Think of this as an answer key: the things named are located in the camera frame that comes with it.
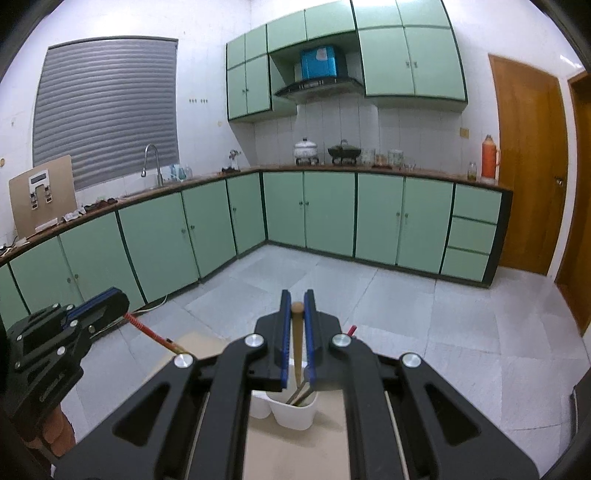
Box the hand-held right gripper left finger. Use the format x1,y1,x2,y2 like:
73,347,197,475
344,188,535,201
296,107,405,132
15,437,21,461
55,290,293,480

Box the green base kitchen cabinets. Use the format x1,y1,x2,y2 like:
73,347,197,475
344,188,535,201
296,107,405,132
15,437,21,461
0,167,513,333

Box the chrome kitchen faucet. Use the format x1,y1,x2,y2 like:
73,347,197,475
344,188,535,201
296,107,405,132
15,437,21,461
141,144,164,188

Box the brown wooden chopstick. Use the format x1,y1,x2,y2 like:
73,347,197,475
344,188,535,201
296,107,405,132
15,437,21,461
291,301,306,389

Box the black wok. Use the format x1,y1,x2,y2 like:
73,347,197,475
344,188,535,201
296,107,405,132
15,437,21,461
328,140,362,160

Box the blue box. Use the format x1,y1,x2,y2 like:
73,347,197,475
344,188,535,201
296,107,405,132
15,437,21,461
300,45,340,81

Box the white cooking pot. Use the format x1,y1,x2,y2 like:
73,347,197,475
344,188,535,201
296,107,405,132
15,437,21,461
294,137,319,160

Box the black chopstick with silver band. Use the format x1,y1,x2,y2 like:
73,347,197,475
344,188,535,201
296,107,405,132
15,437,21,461
286,385,312,408

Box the grey window shutter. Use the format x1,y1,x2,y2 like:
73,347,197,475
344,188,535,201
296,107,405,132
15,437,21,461
31,37,181,192

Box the black range hood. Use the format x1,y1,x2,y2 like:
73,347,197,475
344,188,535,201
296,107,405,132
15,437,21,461
273,78,363,100

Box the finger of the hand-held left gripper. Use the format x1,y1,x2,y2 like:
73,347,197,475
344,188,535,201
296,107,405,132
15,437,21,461
7,287,122,342
60,291,131,356

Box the orange thermos flask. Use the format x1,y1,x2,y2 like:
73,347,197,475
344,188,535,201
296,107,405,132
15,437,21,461
480,135,501,181

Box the cardboard board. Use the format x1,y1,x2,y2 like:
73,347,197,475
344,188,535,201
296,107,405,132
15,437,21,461
8,154,78,237

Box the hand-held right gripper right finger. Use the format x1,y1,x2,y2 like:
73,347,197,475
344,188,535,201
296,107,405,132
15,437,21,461
304,290,539,480

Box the person's left hand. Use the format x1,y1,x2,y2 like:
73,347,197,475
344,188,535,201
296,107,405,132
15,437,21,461
39,406,77,460

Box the white device on cardboard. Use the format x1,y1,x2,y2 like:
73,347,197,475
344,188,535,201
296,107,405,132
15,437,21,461
28,170,54,209

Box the wooden door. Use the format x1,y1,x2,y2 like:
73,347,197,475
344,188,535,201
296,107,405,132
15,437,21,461
554,69,591,337
488,53,568,278

